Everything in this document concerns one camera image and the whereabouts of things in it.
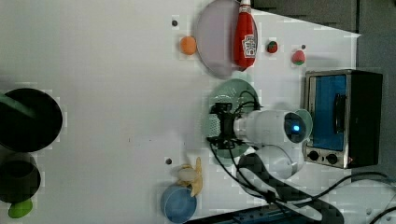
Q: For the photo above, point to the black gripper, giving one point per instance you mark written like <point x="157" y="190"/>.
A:
<point x="226" y="138"/>

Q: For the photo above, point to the mint green plastic strainer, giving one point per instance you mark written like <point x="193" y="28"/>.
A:
<point x="244" y="99"/>

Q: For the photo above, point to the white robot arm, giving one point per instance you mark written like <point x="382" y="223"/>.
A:
<point x="263" y="147"/>

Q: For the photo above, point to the peeled toy banana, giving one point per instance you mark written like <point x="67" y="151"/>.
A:
<point x="189" y="176"/>

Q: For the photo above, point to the blue bowl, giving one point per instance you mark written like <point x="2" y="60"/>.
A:
<point x="177" y="205"/>

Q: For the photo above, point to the mint green cup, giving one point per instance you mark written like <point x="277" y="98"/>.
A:
<point x="307" y="119"/>

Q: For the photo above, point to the red toy strawberry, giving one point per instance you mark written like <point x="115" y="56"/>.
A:
<point x="272" y="47"/>

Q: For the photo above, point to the orange toy fruit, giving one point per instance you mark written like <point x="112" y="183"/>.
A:
<point x="188" y="45"/>

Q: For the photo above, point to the red ketchup bottle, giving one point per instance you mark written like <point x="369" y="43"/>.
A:
<point x="244" y="45"/>

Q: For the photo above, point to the pink toy peach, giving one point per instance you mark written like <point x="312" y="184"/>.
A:
<point x="298" y="57"/>

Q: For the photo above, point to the grey round plate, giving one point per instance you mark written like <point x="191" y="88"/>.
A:
<point x="214" y="34"/>

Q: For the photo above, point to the black toaster oven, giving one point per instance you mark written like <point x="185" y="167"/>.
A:
<point x="345" y="106"/>

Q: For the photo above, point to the large black round base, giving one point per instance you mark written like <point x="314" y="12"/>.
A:
<point x="22" y="133"/>

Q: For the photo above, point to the small black round base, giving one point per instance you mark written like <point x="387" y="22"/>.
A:
<point x="19" y="178"/>

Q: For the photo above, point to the green toy lime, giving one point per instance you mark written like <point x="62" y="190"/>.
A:
<point x="21" y="209"/>

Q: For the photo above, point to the blue metal frame rail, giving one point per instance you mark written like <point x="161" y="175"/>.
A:
<point x="268" y="214"/>

